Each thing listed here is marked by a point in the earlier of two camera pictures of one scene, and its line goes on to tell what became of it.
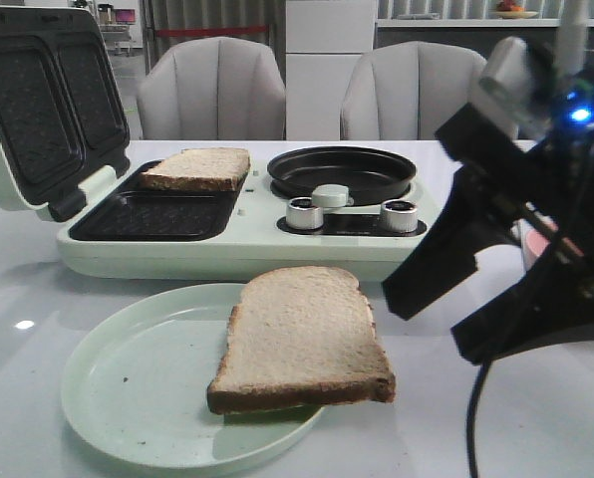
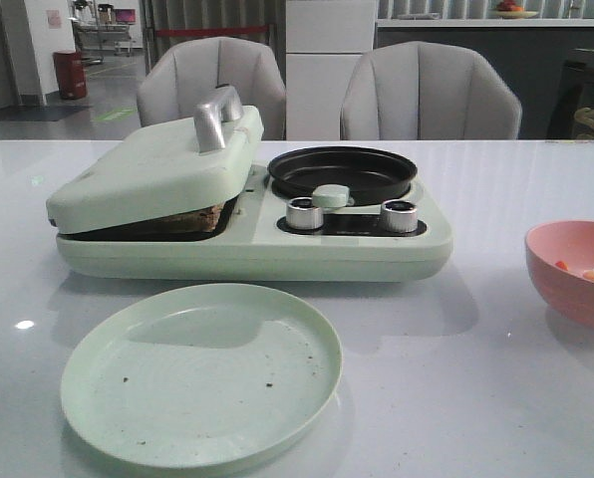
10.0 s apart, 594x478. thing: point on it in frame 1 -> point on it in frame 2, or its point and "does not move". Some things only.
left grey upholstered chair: (213, 89) does not move
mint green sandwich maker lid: (50, 114) -> (165, 168)
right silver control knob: (399, 215) does not move
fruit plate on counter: (507, 9) does not move
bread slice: (299, 336) -> (198, 220)
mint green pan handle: (331, 196) does not move
